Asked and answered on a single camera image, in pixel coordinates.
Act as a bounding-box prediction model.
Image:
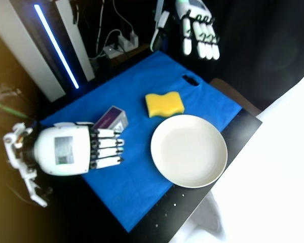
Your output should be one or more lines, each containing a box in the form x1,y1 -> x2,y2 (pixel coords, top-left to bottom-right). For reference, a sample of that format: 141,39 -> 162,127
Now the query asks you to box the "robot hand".
34,121 -> 126,176
174,0 -> 221,61

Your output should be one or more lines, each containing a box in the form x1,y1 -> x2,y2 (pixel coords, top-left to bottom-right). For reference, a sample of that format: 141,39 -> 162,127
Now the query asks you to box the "yellow sponge with green pad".
144,92 -> 185,119

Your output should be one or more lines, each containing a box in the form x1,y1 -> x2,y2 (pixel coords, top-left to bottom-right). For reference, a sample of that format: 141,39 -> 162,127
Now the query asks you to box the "purple small box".
92,105 -> 129,132

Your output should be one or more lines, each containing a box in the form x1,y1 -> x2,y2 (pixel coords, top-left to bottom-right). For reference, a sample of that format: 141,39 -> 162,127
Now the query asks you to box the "white round plate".
150,114 -> 229,189

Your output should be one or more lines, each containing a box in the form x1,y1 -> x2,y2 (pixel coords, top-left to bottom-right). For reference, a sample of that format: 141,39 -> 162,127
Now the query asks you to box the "black backdrop curtain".
164,0 -> 304,112

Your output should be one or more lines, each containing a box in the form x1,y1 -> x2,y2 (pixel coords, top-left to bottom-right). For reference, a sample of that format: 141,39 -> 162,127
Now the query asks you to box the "white power strip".
116,32 -> 139,53

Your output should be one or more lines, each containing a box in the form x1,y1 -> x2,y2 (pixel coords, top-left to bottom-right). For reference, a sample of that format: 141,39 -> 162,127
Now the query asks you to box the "blue cloth mat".
39,50 -> 243,233

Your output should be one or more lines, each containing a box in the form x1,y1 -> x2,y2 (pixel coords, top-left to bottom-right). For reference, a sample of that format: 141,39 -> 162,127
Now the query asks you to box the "white power adapter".
102,43 -> 123,59

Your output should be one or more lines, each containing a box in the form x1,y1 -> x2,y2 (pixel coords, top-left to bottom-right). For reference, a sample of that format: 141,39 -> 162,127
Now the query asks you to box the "white cabinet with blue light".
0,0 -> 96,103

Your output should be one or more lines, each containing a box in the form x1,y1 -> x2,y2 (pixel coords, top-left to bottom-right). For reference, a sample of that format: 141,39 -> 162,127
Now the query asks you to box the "white fabric sheet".
172,67 -> 304,243

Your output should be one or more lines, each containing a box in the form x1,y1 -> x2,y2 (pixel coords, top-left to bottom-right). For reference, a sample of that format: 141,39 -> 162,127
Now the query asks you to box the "white cable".
112,0 -> 136,38

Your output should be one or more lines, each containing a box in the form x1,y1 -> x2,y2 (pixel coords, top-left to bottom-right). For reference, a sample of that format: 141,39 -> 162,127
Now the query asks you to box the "grey cable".
95,0 -> 104,58

